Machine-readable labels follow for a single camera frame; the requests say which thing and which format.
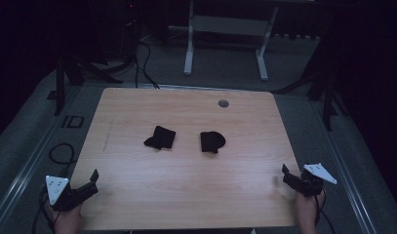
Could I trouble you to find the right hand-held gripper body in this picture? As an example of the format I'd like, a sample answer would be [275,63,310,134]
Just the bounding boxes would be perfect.
[296,162,338,198]

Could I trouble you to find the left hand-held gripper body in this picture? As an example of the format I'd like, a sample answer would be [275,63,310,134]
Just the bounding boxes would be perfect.
[45,175,90,213]

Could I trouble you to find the black sock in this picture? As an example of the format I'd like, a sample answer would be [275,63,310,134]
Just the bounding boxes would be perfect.
[142,125,177,151]
[200,131,226,154]

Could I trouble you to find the person's left hand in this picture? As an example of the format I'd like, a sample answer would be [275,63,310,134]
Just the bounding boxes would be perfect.
[47,202,85,234]

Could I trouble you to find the person's right hand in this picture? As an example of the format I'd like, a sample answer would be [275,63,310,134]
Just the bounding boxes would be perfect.
[295,189,327,234]

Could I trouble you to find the black metal stand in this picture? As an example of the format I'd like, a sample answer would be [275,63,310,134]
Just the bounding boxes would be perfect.
[53,55,124,117]
[271,64,349,132]

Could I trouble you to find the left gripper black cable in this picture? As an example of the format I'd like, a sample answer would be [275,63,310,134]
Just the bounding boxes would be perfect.
[31,186,58,234]

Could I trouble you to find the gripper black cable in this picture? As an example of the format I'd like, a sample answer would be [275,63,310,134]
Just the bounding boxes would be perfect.
[31,186,58,234]
[312,194,337,234]

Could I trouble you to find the metal floor rail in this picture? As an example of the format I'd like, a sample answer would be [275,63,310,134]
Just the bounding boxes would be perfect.
[311,97,380,234]
[0,87,87,234]

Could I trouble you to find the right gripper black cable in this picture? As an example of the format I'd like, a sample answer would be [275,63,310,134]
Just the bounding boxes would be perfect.
[312,194,337,234]

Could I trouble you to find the black looped floor cable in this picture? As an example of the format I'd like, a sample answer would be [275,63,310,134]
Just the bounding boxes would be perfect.
[48,142,78,171]

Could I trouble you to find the black cables on floor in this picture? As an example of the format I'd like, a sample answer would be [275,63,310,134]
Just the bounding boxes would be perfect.
[133,38,161,90]

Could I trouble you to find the white metal desk frame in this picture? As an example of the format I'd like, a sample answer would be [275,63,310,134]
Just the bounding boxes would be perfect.
[183,0,280,82]

